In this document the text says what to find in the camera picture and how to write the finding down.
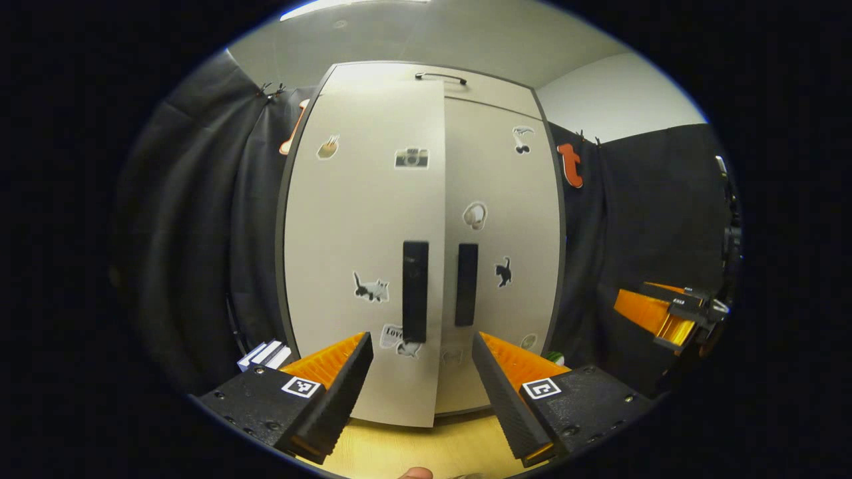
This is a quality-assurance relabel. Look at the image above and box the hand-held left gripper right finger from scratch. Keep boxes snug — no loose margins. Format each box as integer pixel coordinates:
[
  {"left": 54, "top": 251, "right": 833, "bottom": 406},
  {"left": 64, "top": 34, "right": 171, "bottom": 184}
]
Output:
[{"left": 471, "top": 331, "right": 656, "bottom": 468}]

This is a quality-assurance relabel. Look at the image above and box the white door with headphones sticker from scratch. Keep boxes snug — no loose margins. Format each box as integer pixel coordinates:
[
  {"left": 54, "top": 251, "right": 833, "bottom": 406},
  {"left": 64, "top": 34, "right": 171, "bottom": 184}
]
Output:
[{"left": 436, "top": 96, "right": 563, "bottom": 416}]

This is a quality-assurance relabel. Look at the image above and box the white door with camera sticker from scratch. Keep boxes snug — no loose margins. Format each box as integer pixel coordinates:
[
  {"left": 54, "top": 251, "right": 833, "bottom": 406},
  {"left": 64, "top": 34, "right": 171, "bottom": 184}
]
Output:
[{"left": 284, "top": 77, "right": 447, "bottom": 428}]

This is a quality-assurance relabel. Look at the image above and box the black door handle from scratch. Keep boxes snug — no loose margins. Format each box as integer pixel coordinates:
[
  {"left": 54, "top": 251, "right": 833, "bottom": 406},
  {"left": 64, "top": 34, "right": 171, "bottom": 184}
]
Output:
[
  {"left": 455, "top": 243, "right": 479, "bottom": 327},
  {"left": 402, "top": 241, "right": 430, "bottom": 344}
]

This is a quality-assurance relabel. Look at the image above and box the black backdrop cloth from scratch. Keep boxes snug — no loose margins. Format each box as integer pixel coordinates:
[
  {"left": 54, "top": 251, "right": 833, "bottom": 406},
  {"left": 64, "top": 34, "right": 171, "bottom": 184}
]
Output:
[{"left": 110, "top": 50, "right": 740, "bottom": 400}]

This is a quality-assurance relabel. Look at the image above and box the white cabinet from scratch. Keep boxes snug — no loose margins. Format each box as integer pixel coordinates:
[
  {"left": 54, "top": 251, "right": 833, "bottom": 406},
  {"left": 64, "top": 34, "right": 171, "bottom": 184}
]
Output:
[{"left": 275, "top": 61, "right": 568, "bottom": 426}]

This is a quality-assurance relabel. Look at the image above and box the white cabinet drawer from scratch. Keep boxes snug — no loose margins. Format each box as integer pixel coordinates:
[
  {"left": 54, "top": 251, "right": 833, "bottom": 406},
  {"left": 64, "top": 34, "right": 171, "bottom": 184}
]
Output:
[{"left": 326, "top": 63, "right": 543, "bottom": 120}]

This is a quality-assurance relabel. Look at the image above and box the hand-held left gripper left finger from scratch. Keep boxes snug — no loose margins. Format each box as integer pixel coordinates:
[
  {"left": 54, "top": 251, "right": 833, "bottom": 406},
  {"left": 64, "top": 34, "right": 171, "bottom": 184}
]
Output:
[{"left": 193, "top": 331, "right": 375, "bottom": 465}]

